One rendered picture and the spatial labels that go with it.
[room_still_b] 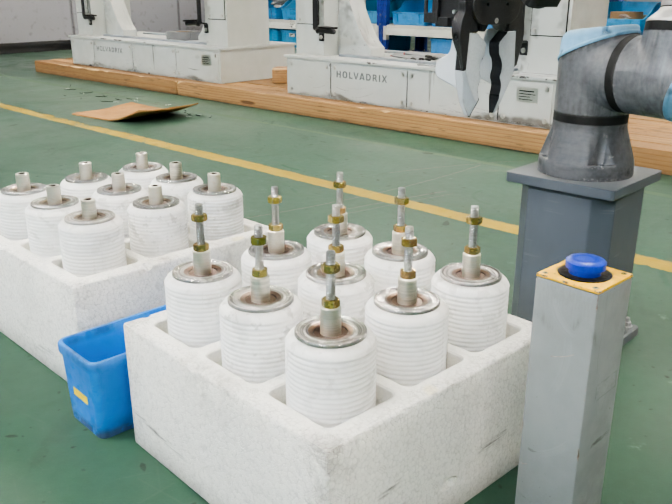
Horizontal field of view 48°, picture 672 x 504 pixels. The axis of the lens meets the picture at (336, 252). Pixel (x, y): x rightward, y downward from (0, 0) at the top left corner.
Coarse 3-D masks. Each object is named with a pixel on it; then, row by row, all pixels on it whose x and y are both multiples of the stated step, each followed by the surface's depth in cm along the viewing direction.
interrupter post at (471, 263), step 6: (468, 258) 92; (474, 258) 92; (480, 258) 92; (462, 264) 93; (468, 264) 92; (474, 264) 92; (462, 270) 93; (468, 270) 92; (474, 270) 92; (462, 276) 93; (468, 276) 92; (474, 276) 92
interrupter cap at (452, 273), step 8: (456, 264) 96; (480, 264) 96; (440, 272) 93; (448, 272) 94; (456, 272) 94; (480, 272) 94; (488, 272) 94; (496, 272) 94; (448, 280) 91; (456, 280) 91; (464, 280) 91; (472, 280) 91; (480, 280) 91; (488, 280) 91; (496, 280) 91
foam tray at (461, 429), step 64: (512, 320) 98; (192, 384) 87; (256, 384) 82; (384, 384) 82; (448, 384) 82; (512, 384) 92; (192, 448) 91; (256, 448) 80; (320, 448) 71; (384, 448) 77; (448, 448) 85; (512, 448) 96
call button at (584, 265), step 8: (568, 256) 77; (576, 256) 77; (584, 256) 77; (592, 256) 77; (568, 264) 76; (576, 264) 75; (584, 264) 75; (592, 264) 75; (600, 264) 75; (576, 272) 76; (584, 272) 75; (592, 272) 75; (600, 272) 75
